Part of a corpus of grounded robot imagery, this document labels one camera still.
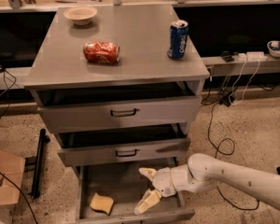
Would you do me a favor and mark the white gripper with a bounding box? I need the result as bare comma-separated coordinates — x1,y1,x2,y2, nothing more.
134,167,176,215

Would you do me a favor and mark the yellow sponge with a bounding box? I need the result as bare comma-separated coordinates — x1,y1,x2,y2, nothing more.
90,193,114,215

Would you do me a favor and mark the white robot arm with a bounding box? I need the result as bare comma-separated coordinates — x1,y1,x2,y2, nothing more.
134,153,280,215

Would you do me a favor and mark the bottom grey drawer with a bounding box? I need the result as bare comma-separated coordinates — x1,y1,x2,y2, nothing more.
75,158,195,224

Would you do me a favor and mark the grey drawer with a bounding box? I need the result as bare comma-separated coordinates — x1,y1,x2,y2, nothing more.
75,158,195,224
57,124,190,167
38,82,201,133

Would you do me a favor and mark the middle grey drawer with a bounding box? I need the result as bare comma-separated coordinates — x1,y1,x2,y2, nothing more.
57,124,190,167

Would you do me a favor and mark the grey metal drawer cabinet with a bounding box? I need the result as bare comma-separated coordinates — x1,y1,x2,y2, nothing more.
23,4,211,224

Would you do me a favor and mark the top grey drawer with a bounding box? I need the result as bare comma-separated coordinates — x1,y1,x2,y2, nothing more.
38,82,201,133

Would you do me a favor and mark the black pole on floor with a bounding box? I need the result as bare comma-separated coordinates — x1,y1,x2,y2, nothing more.
30,129,50,199

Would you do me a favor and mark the crushed red soda can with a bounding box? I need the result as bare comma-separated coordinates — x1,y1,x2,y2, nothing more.
83,41,119,64

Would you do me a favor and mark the wooden box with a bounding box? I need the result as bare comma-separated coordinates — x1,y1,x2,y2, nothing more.
0,149,25,224

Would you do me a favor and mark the black small device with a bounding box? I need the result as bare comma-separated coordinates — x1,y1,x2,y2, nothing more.
221,50,234,63

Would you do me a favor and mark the blue pepsi can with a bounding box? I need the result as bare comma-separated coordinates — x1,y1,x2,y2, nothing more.
167,20,189,59

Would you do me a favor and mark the white power strip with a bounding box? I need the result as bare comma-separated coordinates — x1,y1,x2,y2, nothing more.
238,51,267,62

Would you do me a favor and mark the beige bowl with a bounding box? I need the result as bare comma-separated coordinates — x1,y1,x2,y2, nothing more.
63,7,97,26

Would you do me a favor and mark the blue white bowl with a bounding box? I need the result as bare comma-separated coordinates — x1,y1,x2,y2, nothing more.
267,40,280,58

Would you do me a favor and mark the white cable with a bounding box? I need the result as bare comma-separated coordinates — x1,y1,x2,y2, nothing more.
228,59,261,106

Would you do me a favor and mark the black cable at left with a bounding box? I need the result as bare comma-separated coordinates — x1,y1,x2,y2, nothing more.
0,68,19,123

